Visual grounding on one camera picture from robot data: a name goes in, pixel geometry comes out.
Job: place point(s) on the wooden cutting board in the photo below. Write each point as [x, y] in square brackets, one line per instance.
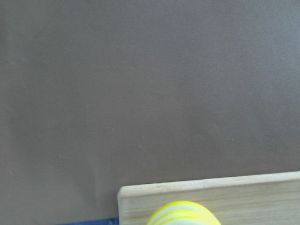
[268, 199]

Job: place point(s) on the yellow lemon slice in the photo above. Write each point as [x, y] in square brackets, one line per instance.
[183, 213]

